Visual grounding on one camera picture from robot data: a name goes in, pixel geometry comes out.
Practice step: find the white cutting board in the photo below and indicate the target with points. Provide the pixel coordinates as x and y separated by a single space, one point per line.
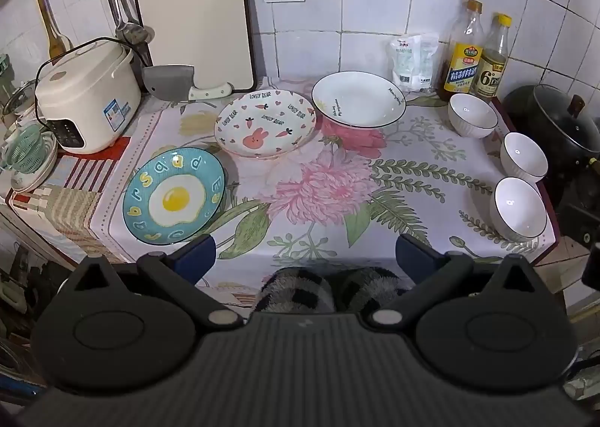
197 14

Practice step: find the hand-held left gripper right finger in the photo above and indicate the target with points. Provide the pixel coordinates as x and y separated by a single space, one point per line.
412 256

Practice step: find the striped red cloth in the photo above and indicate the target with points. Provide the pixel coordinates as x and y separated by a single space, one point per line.
79 173

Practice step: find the floral tablecloth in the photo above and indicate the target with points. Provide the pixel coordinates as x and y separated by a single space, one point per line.
328 183

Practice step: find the small yellow-cap vinegar bottle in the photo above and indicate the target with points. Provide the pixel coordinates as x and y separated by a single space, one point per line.
490 75

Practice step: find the white rice cooker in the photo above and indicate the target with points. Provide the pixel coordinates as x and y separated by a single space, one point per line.
84 94

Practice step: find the black gas stove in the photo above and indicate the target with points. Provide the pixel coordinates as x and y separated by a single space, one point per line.
574 202

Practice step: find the white black-rimmed plate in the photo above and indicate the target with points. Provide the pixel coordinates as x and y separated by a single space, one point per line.
358 98

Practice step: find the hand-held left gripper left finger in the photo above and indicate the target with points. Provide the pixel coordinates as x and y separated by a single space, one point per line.
199 254

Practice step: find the grey plaid fuzzy slipper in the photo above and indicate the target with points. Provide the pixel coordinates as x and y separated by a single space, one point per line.
370 286
295 291

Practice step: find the blue fried egg plate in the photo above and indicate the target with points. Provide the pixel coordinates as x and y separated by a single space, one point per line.
176 199

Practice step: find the clear plastic seasoning bag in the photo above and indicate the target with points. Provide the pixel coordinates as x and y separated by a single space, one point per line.
412 63

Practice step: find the wooden spatula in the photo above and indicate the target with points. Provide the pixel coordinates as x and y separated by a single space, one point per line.
56 40

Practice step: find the large yellow-label sauce bottle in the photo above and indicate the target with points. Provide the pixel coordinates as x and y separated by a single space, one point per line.
461 70

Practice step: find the green plastic colander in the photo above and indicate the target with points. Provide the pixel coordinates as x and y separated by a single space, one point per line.
28 145

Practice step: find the black wok with glass lid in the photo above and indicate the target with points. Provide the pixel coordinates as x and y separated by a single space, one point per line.
553 122

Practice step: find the white rabbit carrot plate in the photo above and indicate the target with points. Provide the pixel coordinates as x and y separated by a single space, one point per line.
262 124

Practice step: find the white ribbed bowl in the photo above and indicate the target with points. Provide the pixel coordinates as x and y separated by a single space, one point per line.
471 115
524 157
518 209

